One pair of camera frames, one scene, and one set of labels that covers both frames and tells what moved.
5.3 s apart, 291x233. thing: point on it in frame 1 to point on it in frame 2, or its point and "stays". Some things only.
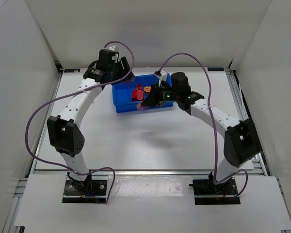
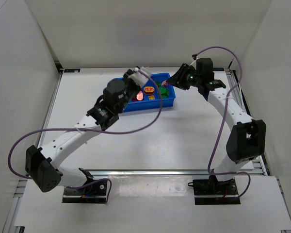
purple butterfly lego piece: (141, 108) to (166, 84)
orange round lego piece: (147, 90) stays
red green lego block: (137, 95) stays
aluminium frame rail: (143, 173) stays
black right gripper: (159, 95) to (182, 77)
